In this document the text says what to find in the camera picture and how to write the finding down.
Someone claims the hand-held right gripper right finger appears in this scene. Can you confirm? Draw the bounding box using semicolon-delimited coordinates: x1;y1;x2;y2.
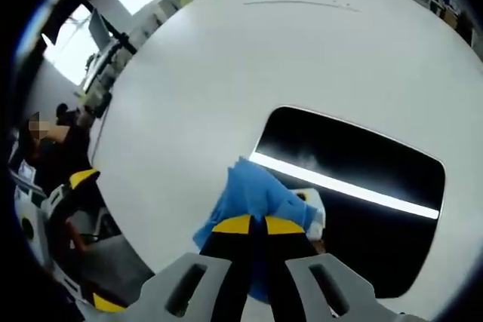
263;215;379;322

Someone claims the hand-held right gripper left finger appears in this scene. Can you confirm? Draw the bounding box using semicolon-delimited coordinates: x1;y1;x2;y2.
141;215;253;322

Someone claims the blue cleaning cloth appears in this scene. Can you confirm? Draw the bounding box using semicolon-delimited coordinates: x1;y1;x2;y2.
192;158;326;304

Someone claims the black tablet white frame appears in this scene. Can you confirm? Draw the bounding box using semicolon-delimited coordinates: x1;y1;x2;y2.
251;105;447;299

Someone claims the person's torso in dark shirt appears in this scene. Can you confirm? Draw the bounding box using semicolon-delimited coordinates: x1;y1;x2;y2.
22;110;94;195

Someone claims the black monitor stand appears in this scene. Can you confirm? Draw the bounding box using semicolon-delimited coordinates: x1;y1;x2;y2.
107;29;139;56

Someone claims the black computer monitor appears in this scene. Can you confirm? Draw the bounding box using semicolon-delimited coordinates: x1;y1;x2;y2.
88;8;115;50

